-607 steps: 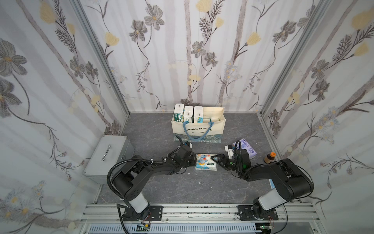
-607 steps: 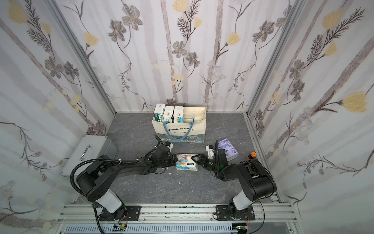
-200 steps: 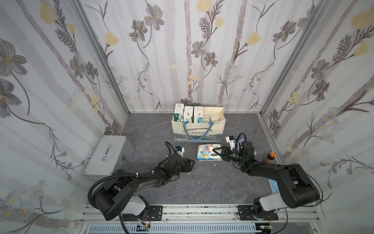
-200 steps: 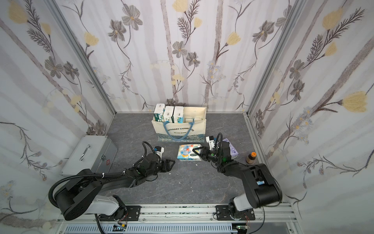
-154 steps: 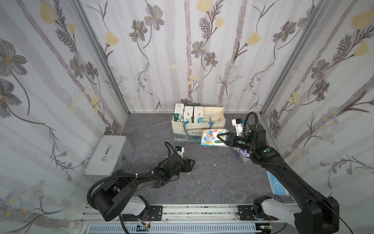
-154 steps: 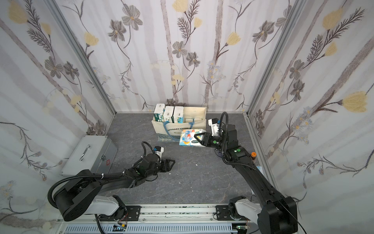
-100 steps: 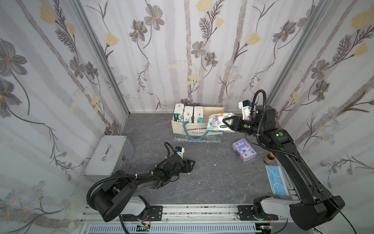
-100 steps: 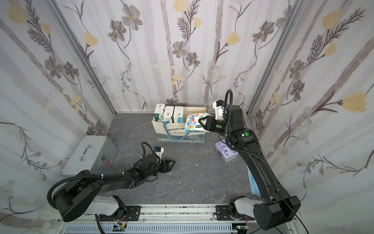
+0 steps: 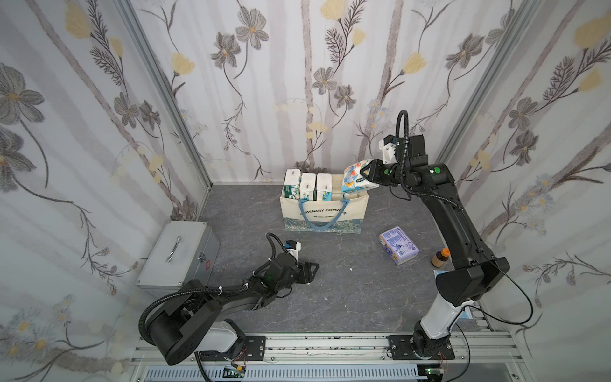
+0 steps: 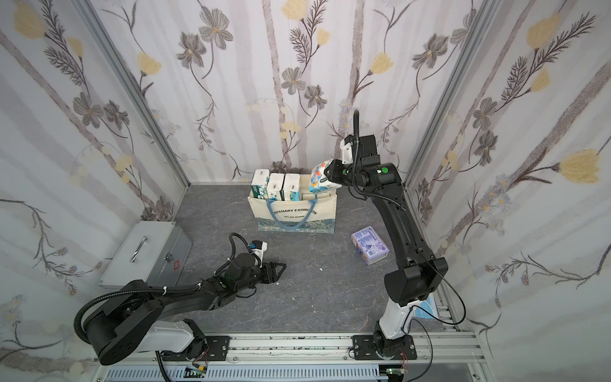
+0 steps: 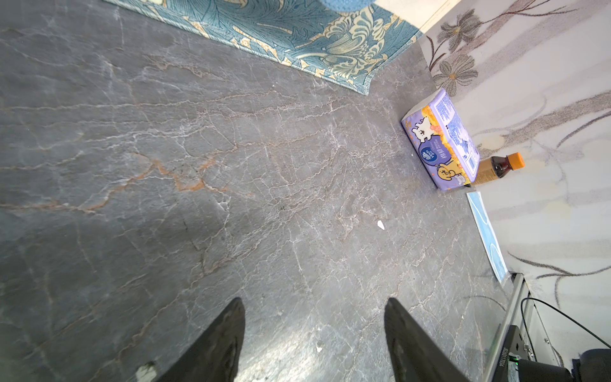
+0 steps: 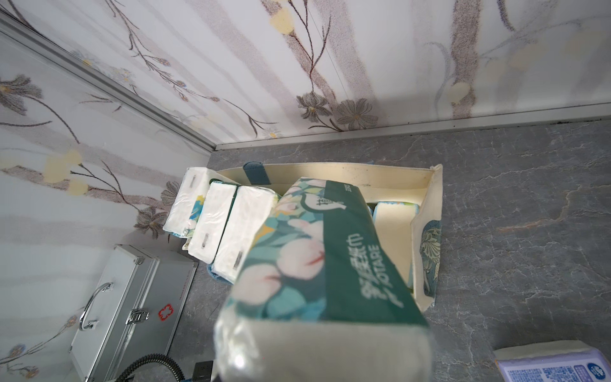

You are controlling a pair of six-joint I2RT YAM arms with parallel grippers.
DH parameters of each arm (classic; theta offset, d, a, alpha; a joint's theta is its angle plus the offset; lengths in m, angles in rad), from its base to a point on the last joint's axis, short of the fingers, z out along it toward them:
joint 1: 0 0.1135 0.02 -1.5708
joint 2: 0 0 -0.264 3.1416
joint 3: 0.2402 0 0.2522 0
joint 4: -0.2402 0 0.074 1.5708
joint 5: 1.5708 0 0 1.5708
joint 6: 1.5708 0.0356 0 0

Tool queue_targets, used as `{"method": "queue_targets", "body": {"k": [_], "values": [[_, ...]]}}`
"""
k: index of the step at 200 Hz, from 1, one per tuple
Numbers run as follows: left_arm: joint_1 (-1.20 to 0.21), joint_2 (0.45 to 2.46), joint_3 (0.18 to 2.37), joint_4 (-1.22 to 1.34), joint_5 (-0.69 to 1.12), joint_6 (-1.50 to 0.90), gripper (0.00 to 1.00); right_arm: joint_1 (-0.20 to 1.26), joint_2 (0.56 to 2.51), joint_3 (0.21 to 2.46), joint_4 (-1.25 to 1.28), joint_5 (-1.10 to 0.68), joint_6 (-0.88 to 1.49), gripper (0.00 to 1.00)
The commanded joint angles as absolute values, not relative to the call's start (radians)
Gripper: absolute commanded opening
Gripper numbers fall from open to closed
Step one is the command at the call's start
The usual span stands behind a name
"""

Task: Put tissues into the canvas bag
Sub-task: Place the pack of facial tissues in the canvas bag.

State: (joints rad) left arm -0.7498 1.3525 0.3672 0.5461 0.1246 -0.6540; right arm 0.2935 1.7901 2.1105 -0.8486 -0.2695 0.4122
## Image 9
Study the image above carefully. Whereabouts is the purple tissue pack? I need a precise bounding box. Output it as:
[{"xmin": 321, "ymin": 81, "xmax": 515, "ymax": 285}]
[{"xmin": 379, "ymin": 226, "xmax": 420, "ymax": 265}]

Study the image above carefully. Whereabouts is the blue face mask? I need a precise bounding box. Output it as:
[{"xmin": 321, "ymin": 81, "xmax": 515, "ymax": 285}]
[{"xmin": 434, "ymin": 270, "xmax": 474, "ymax": 319}]

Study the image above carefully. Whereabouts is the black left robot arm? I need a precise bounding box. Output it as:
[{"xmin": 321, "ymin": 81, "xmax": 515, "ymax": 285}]
[{"xmin": 138, "ymin": 232, "xmax": 320, "ymax": 381}]

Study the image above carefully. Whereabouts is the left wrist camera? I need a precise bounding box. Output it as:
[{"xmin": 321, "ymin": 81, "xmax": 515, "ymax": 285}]
[{"xmin": 284, "ymin": 240, "xmax": 302, "ymax": 261}]

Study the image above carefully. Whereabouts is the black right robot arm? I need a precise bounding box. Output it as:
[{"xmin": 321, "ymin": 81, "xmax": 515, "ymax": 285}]
[{"xmin": 360, "ymin": 110, "xmax": 510, "ymax": 360}]

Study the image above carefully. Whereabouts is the aluminium frame rail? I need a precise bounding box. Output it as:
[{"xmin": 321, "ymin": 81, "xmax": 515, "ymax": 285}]
[{"xmin": 127, "ymin": 331, "xmax": 534, "ymax": 381}]

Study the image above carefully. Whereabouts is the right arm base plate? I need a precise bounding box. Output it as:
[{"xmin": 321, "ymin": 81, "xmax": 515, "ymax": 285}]
[{"xmin": 388, "ymin": 333, "xmax": 455, "ymax": 361}]

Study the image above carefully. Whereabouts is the cartoon elephant tissue pack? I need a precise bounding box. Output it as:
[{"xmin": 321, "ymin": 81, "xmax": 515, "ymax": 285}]
[{"xmin": 341, "ymin": 159, "xmax": 379, "ymax": 194}]

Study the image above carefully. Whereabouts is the green white tissue pack front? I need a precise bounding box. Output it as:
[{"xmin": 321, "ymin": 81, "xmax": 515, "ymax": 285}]
[{"xmin": 316, "ymin": 173, "xmax": 333, "ymax": 202}]

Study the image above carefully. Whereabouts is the silver metal case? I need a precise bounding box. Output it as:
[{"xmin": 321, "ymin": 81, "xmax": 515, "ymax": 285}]
[{"xmin": 136, "ymin": 221, "xmax": 220, "ymax": 298}]

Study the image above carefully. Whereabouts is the green white tissue pack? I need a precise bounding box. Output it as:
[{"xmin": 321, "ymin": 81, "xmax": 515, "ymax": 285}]
[
  {"xmin": 316, "ymin": 173, "xmax": 333, "ymax": 202},
  {"xmin": 283, "ymin": 169, "xmax": 302, "ymax": 200}
]

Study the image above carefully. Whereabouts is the cream canvas tote bag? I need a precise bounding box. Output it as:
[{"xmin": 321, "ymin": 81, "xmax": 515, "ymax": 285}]
[{"xmin": 279, "ymin": 174, "xmax": 369, "ymax": 234}]

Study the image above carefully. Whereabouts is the green white tissue pack back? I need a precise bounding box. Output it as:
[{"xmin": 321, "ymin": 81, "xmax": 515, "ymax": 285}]
[{"xmin": 283, "ymin": 169, "xmax": 302, "ymax": 200}]

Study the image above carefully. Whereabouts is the brown bottle orange cap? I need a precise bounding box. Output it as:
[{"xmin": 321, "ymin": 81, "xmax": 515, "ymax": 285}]
[{"xmin": 431, "ymin": 248, "xmax": 450, "ymax": 268}]

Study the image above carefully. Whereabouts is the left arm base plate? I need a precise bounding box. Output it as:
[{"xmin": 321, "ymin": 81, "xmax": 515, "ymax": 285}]
[{"xmin": 197, "ymin": 336, "xmax": 267, "ymax": 362}]

